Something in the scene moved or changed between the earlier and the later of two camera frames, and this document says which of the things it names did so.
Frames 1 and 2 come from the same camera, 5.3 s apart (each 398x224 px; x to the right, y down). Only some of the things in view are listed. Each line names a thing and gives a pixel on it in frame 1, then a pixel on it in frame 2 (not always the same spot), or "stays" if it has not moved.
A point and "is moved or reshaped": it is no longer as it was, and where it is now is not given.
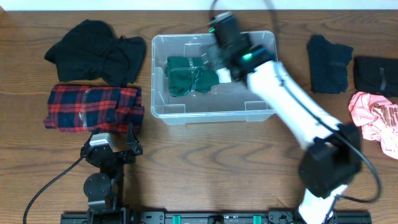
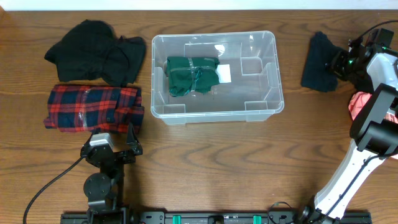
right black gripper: [217, 50] -> [335, 65]
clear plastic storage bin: [188, 86] stays
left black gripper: [115, 155] stays
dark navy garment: [328, 63] is moved or reshaped
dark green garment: [188, 74] stays
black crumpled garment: [91, 49] stays
